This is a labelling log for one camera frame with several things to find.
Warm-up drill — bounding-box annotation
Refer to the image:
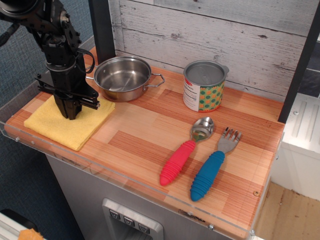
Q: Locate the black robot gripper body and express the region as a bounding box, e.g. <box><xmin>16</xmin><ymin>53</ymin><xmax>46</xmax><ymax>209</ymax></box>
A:
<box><xmin>35</xmin><ymin>53</ymin><xmax>100</xmax><ymax>110</ymax></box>

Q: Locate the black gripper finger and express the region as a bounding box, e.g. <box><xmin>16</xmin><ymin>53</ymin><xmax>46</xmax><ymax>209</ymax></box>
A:
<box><xmin>53</xmin><ymin>94</ymin><xmax>68</xmax><ymax>118</ymax></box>
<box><xmin>65</xmin><ymin>99</ymin><xmax>82</xmax><ymax>120</ymax></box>

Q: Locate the yellow cloth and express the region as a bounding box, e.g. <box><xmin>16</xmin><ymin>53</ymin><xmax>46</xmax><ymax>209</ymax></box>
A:
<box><xmin>23</xmin><ymin>96</ymin><xmax>116</xmax><ymax>151</ymax></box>

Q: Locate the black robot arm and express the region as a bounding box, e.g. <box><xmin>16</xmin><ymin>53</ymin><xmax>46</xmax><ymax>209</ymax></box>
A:
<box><xmin>0</xmin><ymin>0</ymin><xmax>100</xmax><ymax>120</ymax></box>

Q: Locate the small steel pot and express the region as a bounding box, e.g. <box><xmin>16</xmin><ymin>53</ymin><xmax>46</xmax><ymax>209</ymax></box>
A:
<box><xmin>86</xmin><ymin>56</ymin><xmax>166</xmax><ymax>102</ymax></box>

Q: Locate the grey toy fridge cabinet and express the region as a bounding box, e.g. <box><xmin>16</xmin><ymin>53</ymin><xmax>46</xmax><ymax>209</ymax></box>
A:
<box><xmin>47</xmin><ymin>155</ymin><xmax>228</xmax><ymax>240</ymax></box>

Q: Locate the silver dispenser button panel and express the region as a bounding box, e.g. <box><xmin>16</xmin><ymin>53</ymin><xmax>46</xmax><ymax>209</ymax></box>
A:
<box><xmin>102</xmin><ymin>198</ymin><xmax>164</xmax><ymax>240</ymax></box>

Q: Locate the black and white base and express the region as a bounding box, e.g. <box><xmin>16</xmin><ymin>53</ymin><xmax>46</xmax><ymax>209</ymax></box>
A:
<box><xmin>0</xmin><ymin>209</ymin><xmax>38</xmax><ymax>240</ymax></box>

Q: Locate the orange object bottom corner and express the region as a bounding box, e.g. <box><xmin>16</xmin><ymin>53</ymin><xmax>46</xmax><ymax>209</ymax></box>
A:
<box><xmin>18</xmin><ymin>228</ymin><xmax>44</xmax><ymax>240</ymax></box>

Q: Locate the toy food can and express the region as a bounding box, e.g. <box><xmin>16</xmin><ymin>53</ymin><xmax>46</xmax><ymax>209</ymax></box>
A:
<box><xmin>183</xmin><ymin>60</ymin><xmax>229</xmax><ymax>113</ymax></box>

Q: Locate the clear acrylic table guard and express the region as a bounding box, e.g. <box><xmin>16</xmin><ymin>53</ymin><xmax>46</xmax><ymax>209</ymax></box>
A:
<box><xmin>0</xmin><ymin>41</ymin><xmax>286</xmax><ymax>240</ymax></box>

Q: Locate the white toy sink unit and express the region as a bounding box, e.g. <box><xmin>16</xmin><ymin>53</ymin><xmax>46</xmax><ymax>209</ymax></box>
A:
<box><xmin>270</xmin><ymin>93</ymin><xmax>320</xmax><ymax>200</ymax></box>

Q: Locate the black vertical post left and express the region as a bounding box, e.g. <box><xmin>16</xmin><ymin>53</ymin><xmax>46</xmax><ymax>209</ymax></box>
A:
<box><xmin>88</xmin><ymin>0</ymin><xmax>116</xmax><ymax>64</ymax></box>

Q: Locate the black vertical post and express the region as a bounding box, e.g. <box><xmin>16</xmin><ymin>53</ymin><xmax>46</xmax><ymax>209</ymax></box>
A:
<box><xmin>277</xmin><ymin>0</ymin><xmax>320</xmax><ymax>124</ymax></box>
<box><xmin>88</xmin><ymin>0</ymin><xmax>116</xmax><ymax>64</ymax></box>

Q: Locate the black braided cable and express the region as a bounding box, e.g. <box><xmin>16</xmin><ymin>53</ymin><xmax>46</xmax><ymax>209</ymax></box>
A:
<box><xmin>0</xmin><ymin>23</ymin><xmax>20</xmax><ymax>47</ymax></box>

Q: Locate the red handled spoon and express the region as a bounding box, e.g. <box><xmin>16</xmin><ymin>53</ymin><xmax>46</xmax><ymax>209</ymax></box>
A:
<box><xmin>159</xmin><ymin>116</ymin><xmax>214</xmax><ymax>186</ymax></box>

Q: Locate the blue handled fork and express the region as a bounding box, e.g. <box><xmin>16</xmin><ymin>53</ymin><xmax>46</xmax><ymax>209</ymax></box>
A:
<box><xmin>190</xmin><ymin>127</ymin><xmax>242</xmax><ymax>202</ymax></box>

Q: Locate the black vertical post right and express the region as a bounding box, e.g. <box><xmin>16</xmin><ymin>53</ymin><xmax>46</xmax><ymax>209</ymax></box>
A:
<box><xmin>277</xmin><ymin>0</ymin><xmax>320</xmax><ymax>124</ymax></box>

